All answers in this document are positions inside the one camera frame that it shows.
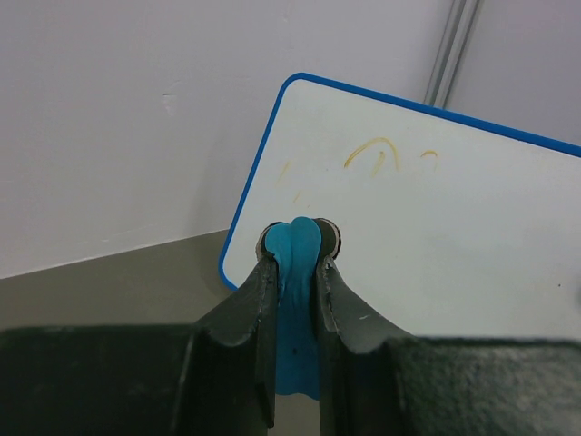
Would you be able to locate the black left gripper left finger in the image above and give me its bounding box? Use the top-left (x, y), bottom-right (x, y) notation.
top-left (192, 231), bottom-right (278, 430)

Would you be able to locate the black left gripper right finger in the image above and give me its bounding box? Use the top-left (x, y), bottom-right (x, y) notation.
top-left (312, 220), bottom-right (411, 435)

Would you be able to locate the blue whiteboard eraser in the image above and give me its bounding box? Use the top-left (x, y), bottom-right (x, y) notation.
top-left (264, 217), bottom-right (321, 401)

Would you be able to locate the blue framed whiteboard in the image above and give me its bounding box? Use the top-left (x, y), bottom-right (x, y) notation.
top-left (219, 74), bottom-right (580, 339)

